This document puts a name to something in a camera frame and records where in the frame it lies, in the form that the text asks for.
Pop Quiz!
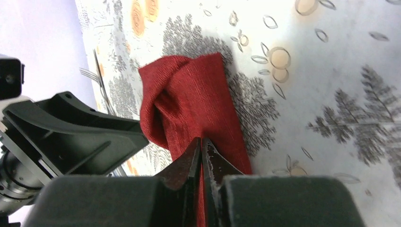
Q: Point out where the floral patterned tablecloth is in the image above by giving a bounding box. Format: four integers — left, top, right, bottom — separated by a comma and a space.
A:
76, 0, 401, 227

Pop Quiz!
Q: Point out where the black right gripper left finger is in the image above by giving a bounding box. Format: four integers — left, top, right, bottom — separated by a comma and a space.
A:
26, 138, 201, 227

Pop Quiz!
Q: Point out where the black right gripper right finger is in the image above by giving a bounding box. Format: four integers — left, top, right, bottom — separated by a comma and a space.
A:
201, 138, 365, 227

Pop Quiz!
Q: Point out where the silver fork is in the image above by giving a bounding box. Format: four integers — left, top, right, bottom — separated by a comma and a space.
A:
79, 68, 101, 85

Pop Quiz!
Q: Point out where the dark red cloth napkin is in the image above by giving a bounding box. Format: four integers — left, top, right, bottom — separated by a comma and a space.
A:
135, 53, 253, 227

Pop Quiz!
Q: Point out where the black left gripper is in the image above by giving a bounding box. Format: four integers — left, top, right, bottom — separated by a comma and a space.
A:
0, 54, 148, 217

